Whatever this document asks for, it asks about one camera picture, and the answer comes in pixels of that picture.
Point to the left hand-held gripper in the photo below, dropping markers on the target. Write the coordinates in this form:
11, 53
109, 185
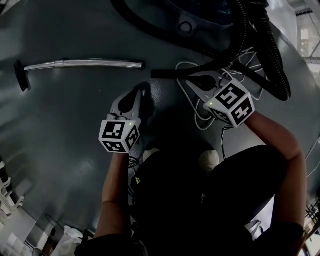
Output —
117, 136

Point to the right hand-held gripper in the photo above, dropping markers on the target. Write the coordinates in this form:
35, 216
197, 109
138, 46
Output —
232, 102

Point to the metal vacuum wand with nozzle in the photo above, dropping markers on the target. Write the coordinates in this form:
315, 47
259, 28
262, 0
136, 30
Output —
100, 63

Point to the black rectangular brush head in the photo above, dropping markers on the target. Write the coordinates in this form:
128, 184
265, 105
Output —
22, 76

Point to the person's right forearm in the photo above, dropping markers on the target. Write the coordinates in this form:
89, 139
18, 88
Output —
272, 135

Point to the person's left forearm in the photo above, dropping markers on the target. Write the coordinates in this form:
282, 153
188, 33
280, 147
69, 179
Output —
113, 195

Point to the red and blue vacuum cleaner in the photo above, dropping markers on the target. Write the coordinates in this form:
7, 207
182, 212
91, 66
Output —
205, 15

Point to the white shoe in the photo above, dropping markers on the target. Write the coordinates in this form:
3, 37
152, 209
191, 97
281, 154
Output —
150, 153
208, 161

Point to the white metal shelving rack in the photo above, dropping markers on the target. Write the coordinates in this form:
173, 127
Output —
310, 30

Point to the person's black clothing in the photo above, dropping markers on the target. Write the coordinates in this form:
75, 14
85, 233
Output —
200, 212

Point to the white plastic bag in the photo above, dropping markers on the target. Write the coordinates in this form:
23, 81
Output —
71, 240

